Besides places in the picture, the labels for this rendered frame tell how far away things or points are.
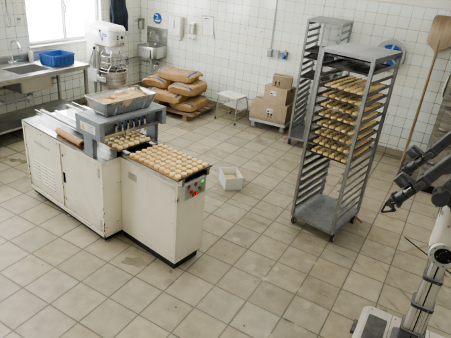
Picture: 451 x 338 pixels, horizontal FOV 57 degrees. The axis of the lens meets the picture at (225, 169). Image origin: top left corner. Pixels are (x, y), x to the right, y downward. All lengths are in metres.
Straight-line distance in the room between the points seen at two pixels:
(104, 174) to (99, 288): 0.91
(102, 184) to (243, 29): 4.33
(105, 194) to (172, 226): 0.68
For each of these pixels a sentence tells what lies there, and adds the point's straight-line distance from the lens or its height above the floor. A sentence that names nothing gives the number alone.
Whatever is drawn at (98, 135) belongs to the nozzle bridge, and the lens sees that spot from 3.46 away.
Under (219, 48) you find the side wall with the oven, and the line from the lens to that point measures 7.48.
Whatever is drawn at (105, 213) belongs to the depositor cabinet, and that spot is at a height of 0.34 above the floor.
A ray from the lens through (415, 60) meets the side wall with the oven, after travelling 6.46.
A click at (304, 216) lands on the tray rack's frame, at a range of 4.36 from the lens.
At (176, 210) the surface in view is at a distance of 3.32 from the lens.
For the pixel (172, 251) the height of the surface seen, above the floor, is 0.21.
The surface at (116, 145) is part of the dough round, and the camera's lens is 3.67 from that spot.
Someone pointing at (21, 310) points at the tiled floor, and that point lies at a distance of 3.54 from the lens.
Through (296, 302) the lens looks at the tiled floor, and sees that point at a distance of 3.58.
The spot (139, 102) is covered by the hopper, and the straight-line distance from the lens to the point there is 3.69.
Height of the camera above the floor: 2.40
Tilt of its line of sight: 26 degrees down
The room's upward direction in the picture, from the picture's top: 6 degrees clockwise
